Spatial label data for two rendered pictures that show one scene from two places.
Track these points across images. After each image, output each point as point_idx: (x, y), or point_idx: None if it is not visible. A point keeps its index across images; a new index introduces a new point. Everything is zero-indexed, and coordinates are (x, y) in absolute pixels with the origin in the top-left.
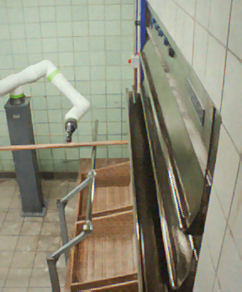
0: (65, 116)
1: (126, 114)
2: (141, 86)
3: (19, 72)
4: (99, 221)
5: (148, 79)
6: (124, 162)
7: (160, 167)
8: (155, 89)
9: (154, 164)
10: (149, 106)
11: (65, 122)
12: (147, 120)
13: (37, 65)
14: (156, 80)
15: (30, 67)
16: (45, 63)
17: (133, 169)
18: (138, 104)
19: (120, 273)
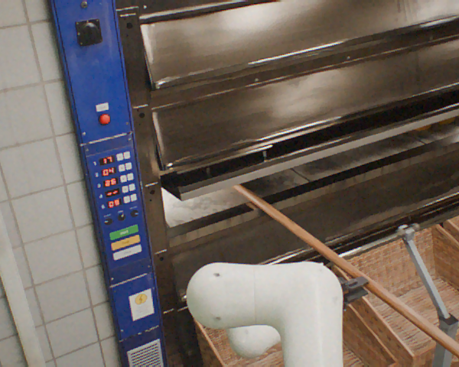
0: (262, 343)
1: (292, 164)
2: (180, 160)
3: (319, 342)
4: (382, 326)
5: (333, 43)
6: (207, 339)
7: (437, 80)
8: (374, 28)
9: (430, 89)
10: (288, 118)
11: None
12: (326, 118)
13: (282, 265)
14: (364, 20)
15: (317, 267)
16: (236, 264)
17: (448, 106)
18: (234, 168)
19: (419, 304)
